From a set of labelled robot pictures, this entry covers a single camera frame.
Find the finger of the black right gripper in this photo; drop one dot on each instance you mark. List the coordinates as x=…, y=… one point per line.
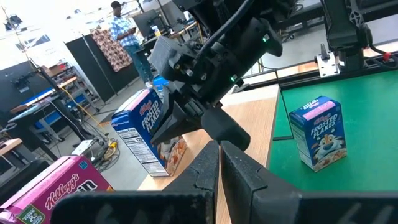
x=177, y=124
x=227, y=130

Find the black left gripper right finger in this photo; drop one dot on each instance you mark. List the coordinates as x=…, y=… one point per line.
x=280, y=208

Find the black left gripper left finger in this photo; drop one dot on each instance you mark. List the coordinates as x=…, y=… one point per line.
x=155, y=208

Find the blue Rice Krispies cereal box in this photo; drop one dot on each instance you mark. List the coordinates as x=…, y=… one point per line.
x=160, y=85

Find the blue Frosted Flakes cereal box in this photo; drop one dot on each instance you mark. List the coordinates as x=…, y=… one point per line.
x=133, y=124
x=320, y=133

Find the pink Raisin Bran cereal box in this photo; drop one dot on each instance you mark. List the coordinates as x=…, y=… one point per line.
x=56, y=189

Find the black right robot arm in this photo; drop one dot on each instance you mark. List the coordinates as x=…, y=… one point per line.
x=345, y=31

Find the wooden shelf with black legs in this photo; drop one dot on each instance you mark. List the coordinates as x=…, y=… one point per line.
x=248, y=124

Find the yellow bottle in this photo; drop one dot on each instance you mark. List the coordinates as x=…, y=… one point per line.
x=156, y=31

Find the black computer monitor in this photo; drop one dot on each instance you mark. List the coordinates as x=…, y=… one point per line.
x=146, y=23

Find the black desk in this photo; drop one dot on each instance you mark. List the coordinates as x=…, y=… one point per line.
x=304, y=18

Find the white box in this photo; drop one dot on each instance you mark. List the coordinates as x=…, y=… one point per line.
x=81, y=147

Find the brown patterned cloth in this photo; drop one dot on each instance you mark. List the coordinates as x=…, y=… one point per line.
x=112, y=51

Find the black divider panel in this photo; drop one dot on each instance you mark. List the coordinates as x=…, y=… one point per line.
x=90, y=71

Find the green table mat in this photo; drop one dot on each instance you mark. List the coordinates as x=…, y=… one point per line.
x=367, y=149

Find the person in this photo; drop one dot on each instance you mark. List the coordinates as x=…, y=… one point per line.
x=124, y=31

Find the metal storage rack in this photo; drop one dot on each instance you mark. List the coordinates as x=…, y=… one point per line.
x=71, y=84

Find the black case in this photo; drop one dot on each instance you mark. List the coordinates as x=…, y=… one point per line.
x=21, y=180

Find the workbench with blue bins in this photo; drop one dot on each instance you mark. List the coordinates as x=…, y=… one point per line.
x=40, y=105

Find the black studio light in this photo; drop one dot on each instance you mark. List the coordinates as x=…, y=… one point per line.
x=13, y=22

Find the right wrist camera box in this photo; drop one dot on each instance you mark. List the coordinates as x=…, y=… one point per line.
x=166, y=59

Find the black aluminium table frame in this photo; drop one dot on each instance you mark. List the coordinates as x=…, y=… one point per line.
x=311, y=79

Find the white metal bracket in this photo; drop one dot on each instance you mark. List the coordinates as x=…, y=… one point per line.
x=328, y=67

